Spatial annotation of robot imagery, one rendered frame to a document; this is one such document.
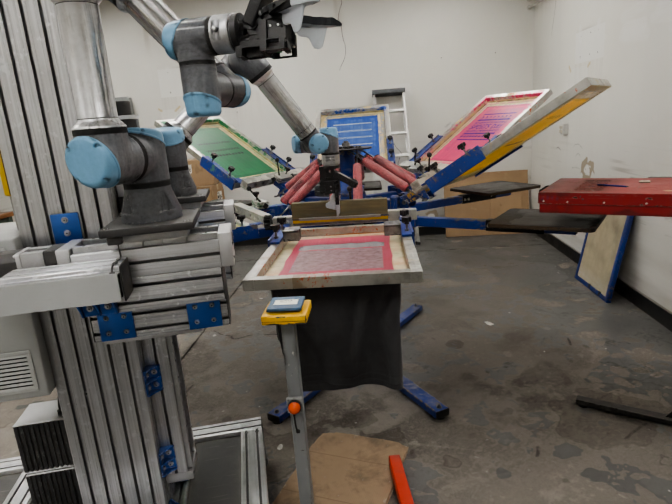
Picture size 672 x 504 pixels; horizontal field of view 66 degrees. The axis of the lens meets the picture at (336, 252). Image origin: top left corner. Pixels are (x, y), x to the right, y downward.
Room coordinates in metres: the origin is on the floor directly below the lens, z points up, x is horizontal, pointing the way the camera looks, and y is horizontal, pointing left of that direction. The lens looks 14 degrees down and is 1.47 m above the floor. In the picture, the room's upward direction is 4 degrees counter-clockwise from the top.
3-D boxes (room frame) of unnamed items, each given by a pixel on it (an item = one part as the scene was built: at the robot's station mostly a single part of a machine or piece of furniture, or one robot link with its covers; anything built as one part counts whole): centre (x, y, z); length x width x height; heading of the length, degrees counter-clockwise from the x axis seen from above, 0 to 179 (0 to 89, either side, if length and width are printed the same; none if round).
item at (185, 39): (1.14, 0.26, 1.65); 0.11 x 0.08 x 0.09; 73
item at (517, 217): (2.64, -0.65, 0.91); 1.34 x 0.40 x 0.08; 55
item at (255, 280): (1.97, -0.01, 0.97); 0.79 x 0.58 x 0.04; 175
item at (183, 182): (1.83, 0.55, 1.31); 0.15 x 0.15 x 0.10
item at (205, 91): (1.16, 0.25, 1.56); 0.11 x 0.08 x 0.11; 163
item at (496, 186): (3.31, -0.71, 0.91); 1.34 x 0.40 x 0.08; 115
